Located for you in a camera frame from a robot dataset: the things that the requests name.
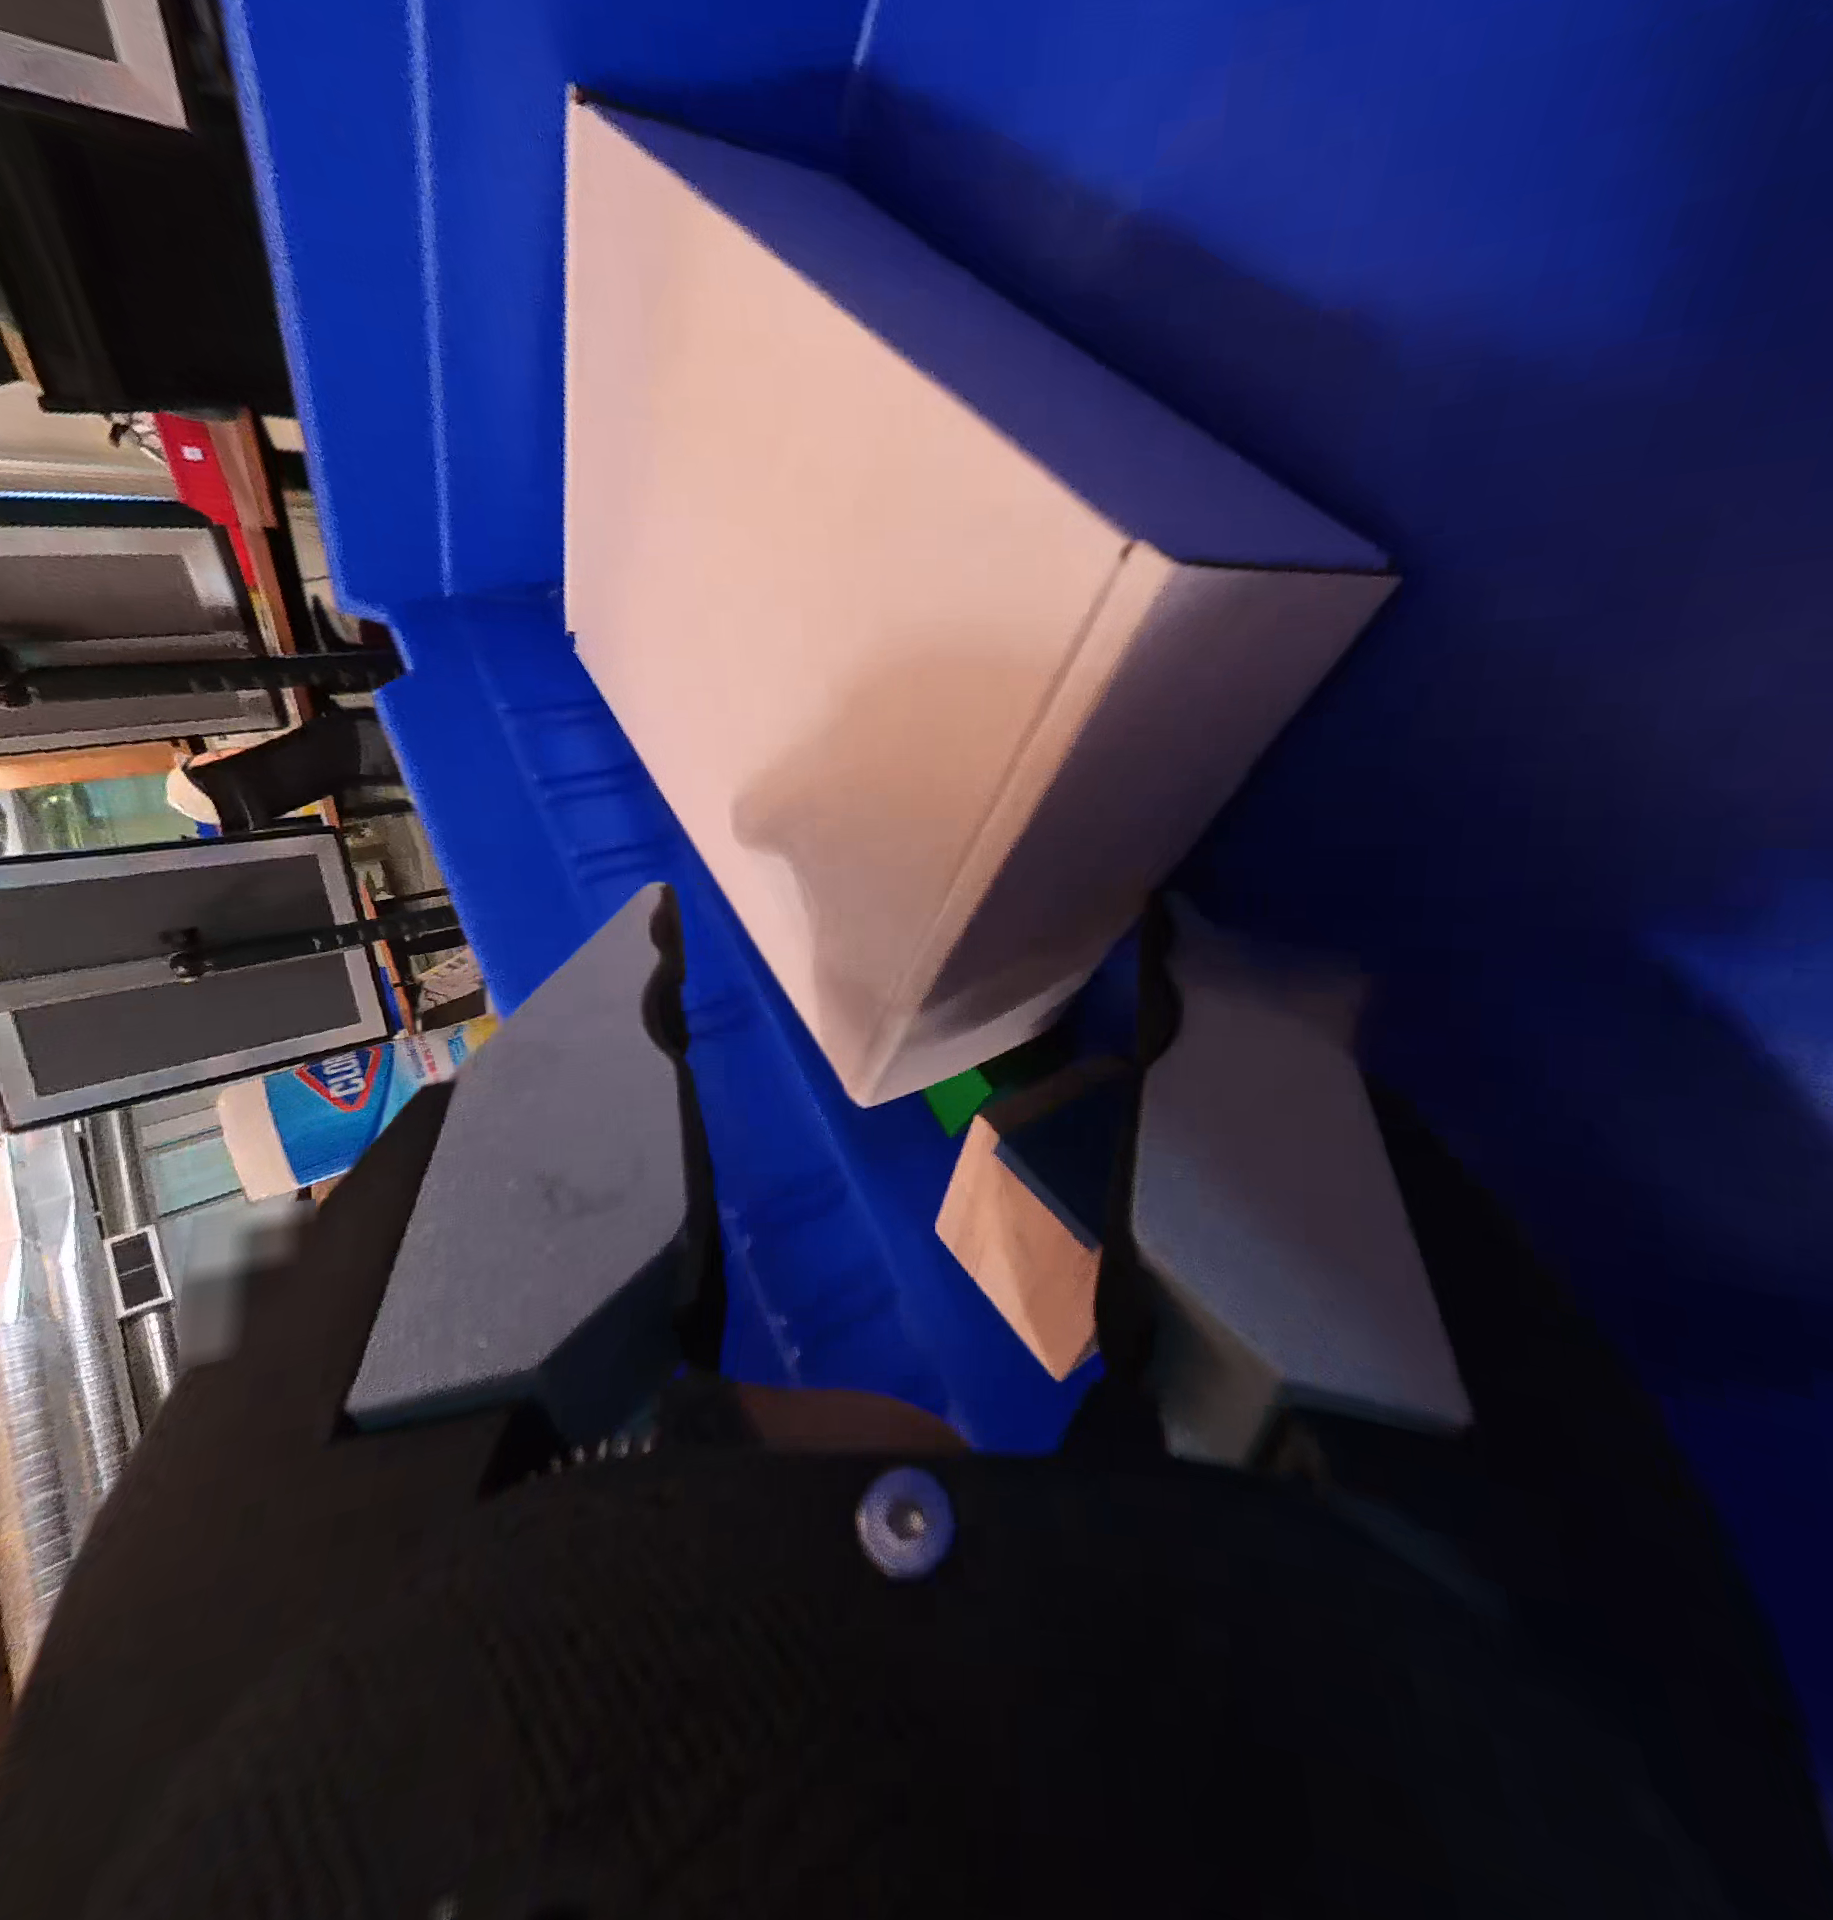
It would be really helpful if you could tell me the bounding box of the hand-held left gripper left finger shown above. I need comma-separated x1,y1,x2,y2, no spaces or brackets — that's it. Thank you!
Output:
342,883,726,1430

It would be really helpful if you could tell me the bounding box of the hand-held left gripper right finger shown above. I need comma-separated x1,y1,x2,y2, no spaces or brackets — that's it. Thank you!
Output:
1094,896,1475,1470

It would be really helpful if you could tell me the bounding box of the large wooden cube blue face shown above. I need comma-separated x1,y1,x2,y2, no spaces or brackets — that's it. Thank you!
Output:
935,1057,1143,1382

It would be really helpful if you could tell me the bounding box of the green wooden cube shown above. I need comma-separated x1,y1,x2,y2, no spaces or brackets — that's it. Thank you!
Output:
923,1050,1068,1138

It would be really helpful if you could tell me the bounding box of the white cardboard mailer box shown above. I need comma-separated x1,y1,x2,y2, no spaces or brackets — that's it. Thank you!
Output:
559,88,1399,1110

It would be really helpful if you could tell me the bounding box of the blue plastic bin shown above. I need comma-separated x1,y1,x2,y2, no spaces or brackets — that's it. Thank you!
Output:
219,0,1833,1920

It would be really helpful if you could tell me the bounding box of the white wipes canister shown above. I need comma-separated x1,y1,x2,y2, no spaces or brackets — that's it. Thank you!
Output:
219,1020,502,1203

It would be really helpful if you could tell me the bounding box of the framed monitor on stand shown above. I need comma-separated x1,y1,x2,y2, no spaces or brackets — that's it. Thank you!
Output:
0,825,396,1132
0,501,300,763

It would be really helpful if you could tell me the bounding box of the wooden table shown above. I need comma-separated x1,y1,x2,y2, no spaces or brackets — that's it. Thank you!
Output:
204,417,326,738

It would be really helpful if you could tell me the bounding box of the small red bin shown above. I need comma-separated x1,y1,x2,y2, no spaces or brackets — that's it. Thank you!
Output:
154,411,226,519

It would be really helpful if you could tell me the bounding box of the dark monitor with pale frame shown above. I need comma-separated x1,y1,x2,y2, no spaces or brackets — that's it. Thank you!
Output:
0,0,193,132

